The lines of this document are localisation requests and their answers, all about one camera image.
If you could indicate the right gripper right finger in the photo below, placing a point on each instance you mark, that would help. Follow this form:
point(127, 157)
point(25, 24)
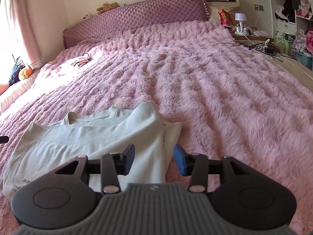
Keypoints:
point(195, 166)

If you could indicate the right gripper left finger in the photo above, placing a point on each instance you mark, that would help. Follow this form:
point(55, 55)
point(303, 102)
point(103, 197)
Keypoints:
point(113, 165)

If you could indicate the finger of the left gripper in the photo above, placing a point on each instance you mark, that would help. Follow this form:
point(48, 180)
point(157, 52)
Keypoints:
point(4, 139)

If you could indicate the white Nevada sweatshirt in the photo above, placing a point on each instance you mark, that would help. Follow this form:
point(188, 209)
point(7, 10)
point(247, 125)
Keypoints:
point(43, 148)

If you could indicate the pile of clothes in wardrobe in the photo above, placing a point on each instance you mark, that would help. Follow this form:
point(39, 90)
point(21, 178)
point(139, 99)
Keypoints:
point(303, 29)

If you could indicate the navy floral cushion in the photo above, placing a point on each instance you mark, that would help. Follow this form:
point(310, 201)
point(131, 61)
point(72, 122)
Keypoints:
point(18, 66)

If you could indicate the orange plush toy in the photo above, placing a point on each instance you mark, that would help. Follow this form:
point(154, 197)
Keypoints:
point(25, 72)

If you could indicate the pink fluffy bed blanket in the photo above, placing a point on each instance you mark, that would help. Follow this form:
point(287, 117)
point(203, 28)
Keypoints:
point(230, 100)

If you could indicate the small item on blanket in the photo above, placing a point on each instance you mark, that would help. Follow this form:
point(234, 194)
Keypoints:
point(81, 60)

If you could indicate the wooden bedside table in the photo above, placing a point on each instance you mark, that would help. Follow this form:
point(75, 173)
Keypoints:
point(252, 38)

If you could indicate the red snack bag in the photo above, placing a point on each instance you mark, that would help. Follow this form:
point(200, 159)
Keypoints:
point(225, 18)

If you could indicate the pink curtain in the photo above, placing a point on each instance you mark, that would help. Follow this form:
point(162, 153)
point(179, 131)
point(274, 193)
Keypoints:
point(27, 46)

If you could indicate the teal storage bin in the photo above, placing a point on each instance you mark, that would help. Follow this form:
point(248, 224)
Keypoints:
point(304, 59)

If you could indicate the white table lamp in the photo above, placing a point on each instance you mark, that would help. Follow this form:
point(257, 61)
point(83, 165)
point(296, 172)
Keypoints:
point(241, 29)

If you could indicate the brown teddy bear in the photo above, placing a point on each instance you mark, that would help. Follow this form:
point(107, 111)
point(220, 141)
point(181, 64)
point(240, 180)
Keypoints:
point(107, 7)

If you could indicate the purple quilted headboard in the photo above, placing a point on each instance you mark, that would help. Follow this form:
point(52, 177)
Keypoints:
point(136, 15)

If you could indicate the white wardrobe shelving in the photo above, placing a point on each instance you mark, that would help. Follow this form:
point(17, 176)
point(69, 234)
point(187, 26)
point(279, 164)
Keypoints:
point(288, 9)

